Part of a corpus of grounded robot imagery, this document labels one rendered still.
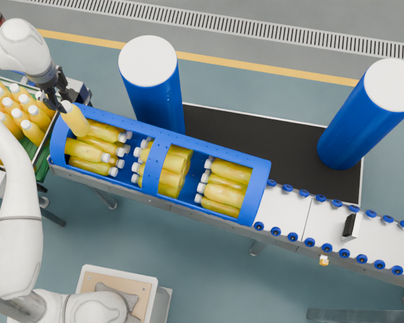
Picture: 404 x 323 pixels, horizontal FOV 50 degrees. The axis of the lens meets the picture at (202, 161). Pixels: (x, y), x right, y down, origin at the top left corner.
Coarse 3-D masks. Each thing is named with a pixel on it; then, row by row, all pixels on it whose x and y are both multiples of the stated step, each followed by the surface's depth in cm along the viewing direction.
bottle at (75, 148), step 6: (72, 138) 181; (66, 144) 179; (72, 144) 179; (78, 144) 179; (84, 144) 179; (90, 144) 180; (66, 150) 179; (72, 150) 178; (78, 150) 178; (84, 150) 178; (90, 150) 178; (96, 150) 178; (102, 150) 180; (78, 156) 179; (84, 156) 178; (90, 156) 178; (96, 156) 178; (102, 156) 178
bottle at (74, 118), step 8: (72, 104) 154; (72, 112) 153; (80, 112) 157; (64, 120) 156; (72, 120) 155; (80, 120) 158; (72, 128) 160; (80, 128) 162; (88, 128) 167; (80, 136) 167
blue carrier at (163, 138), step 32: (64, 128) 171; (128, 128) 172; (160, 128) 178; (64, 160) 176; (128, 160) 196; (160, 160) 167; (192, 160) 193; (256, 160) 171; (192, 192) 190; (256, 192) 163
